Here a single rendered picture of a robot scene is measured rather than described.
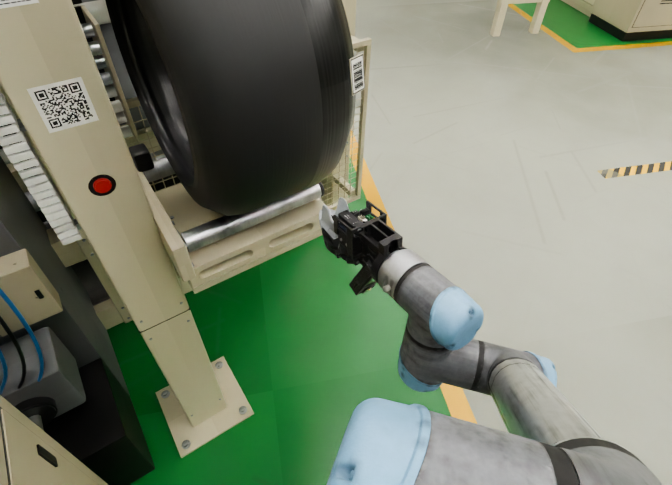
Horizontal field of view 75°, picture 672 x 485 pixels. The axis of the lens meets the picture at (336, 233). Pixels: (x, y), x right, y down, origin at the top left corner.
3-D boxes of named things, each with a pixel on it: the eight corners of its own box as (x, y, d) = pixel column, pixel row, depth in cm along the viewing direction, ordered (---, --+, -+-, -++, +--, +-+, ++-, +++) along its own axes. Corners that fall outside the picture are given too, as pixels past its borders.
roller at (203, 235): (173, 232, 92) (181, 251, 94) (177, 238, 88) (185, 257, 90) (313, 177, 106) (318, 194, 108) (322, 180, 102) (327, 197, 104)
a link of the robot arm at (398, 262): (429, 289, 69) (389, 312, 66) (409, 273, 72) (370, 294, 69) (433, 254, 64) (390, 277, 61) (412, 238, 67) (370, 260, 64)
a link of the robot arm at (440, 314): (440, 366, 59) (454, 321, 54) (388, 314, 66) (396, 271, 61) (479, 343, 62) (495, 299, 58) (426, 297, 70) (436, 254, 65)
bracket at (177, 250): (183, 283, 90) (171, 251, 83) (129, 182, 113) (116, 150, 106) (199, 276, 91) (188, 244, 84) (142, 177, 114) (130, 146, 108)
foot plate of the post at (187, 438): (181, 458, 145) (180, 456, 144) (155, 393, 161) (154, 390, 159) (254, 413, 156) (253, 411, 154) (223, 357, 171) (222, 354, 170)
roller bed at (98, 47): (60, 161, 111) (-2, 42, 90) (50, 134, 119) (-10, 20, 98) (139, 138, 119) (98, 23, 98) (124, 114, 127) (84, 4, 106)
